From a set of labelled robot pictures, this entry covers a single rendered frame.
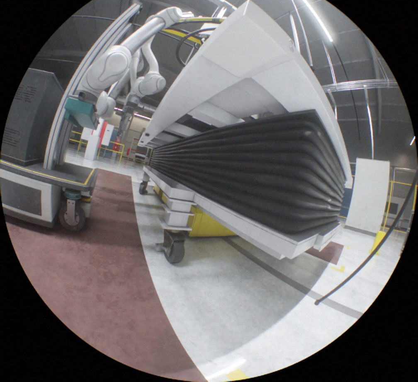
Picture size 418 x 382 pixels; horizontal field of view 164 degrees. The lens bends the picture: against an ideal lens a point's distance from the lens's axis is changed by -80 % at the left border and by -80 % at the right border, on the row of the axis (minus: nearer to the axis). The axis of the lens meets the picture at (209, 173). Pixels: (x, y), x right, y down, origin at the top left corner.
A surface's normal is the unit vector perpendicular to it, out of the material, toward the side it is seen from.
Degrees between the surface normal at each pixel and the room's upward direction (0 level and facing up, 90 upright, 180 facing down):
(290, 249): 90
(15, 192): 90
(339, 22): 176
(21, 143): 90
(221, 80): 180
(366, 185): 90
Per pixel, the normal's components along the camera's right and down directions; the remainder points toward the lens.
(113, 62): 0.85, 0.31
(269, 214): -0.23, -0.94
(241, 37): -0.25, 0.97
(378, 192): -0.83, -0.22
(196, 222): 0.50, 0.11
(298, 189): -0.48, 0.63
